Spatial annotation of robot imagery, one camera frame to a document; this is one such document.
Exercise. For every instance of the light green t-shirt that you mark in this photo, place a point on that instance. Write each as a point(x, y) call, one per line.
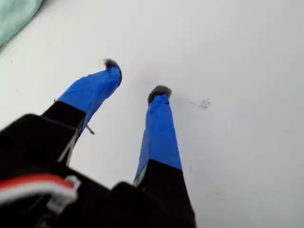
point(12, 14)

